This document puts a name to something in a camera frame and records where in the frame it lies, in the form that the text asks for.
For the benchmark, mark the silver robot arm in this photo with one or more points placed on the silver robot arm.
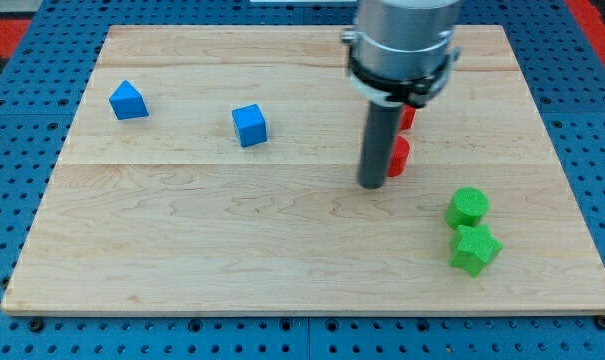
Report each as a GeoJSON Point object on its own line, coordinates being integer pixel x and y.
{"type": "Point", "coordinates": [399, 50]}

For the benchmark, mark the blue cube block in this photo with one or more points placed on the blue cube block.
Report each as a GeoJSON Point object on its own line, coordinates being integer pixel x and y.
{"type": "Point", "coordinates": [250, 125]}

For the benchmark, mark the blue triangle block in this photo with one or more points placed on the blue triangle block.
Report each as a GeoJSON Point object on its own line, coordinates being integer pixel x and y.
{"type": "Point", "coordinates": [127, 102]}

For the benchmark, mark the wooden board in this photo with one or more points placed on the wooden board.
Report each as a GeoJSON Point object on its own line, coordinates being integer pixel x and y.
{"type": "Point", "coordinates": [167, 215]}

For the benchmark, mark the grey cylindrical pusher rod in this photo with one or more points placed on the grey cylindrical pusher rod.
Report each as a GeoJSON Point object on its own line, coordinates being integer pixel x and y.
{"type": "Point", "coordinates": [382, 124]}

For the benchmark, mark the red cylinder block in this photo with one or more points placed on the red cylinder block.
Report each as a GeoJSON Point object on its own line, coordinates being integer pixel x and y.
{"type": "Point", "coordinates": [399, 157]}

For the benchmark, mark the red block behind rod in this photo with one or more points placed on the red block behind rod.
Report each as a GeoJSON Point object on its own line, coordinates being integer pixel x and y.
{"type": "Point", "coordinates": [407, 117]}

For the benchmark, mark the green cylinder block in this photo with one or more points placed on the green cylinder block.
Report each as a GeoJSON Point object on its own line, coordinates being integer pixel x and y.
{"type": "Point", "coordinates": [467, 207]}

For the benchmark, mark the green star block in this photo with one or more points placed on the green star block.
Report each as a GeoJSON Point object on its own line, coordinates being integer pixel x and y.
{"type": "Point", "coordinates": [474, 248]}

